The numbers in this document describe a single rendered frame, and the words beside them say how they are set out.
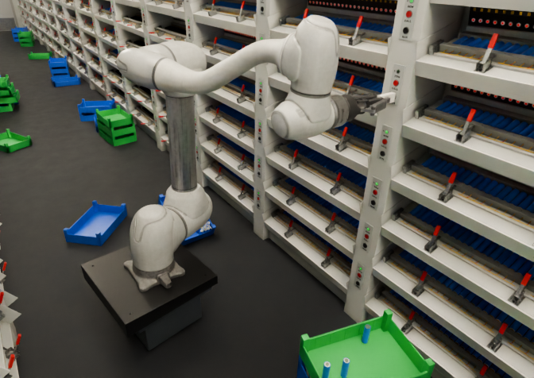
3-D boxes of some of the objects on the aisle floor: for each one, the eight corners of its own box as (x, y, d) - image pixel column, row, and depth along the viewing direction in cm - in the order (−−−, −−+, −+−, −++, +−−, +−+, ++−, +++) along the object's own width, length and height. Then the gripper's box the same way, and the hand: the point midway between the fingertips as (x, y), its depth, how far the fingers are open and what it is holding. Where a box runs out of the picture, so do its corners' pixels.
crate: (101, 246, 201) (98, 233, 197) (66, 241, 203) (62, 229, 200) (127, 214, 227) (125, 203, 223) (95, 211, 230) (93, 200, 226)
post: (360, 325, 160) (481, -258, 78) (343, 310, 167) (439, -242, 85) (389, 304, 171) (524, -229, 89) (373, 291, 178) (485, -215, 95)
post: (263, 240, 209) (274, -173, 127) (253, 231, 216) (258, -167, 134) (291, 228, 220) (319, -161, 138) (280, 220, 227) (301, -156, 144)
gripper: (320, 116, 111) (374, 103, 123) (354, 129, 102) (408, 114, 114) (323, 90, 107) (378, 79, 120) (358, 102, 98) (414, 90, 111)
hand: (385, 98), depth 115 cm, fingers closed
